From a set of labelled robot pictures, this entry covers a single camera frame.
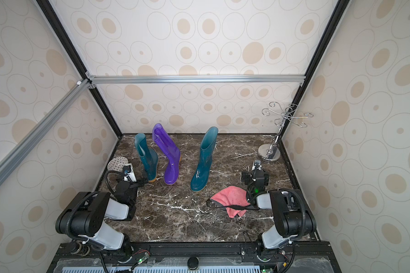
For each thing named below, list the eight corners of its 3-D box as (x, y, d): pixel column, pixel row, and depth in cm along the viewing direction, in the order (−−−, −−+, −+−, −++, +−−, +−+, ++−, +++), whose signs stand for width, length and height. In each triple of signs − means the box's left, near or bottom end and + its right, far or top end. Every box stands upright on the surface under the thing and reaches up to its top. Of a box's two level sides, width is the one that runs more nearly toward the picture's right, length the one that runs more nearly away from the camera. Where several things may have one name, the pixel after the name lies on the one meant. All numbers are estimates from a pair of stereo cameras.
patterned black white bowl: (110, 172, 102) (106, 167, 98) (115, 161, 107) (111, 156, 103) (126, 172, 102) (123, 167, 98) (130, 161, 107) (127, 156, 103)
